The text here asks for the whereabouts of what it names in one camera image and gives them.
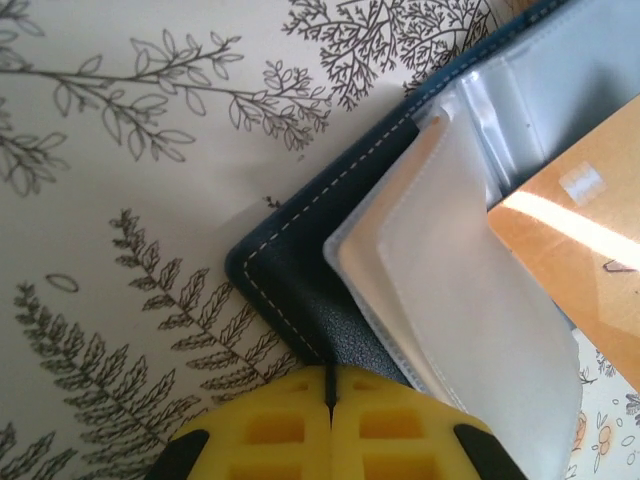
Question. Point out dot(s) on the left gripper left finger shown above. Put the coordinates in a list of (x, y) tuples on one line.
[(260, 430)]

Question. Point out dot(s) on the gold credit card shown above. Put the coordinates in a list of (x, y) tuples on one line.
[(575, 250)]

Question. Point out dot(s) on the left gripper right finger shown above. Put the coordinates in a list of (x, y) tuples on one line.
[(390, 435)]

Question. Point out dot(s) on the blue leather card holder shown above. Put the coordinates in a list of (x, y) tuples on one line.
[(300, 280)]

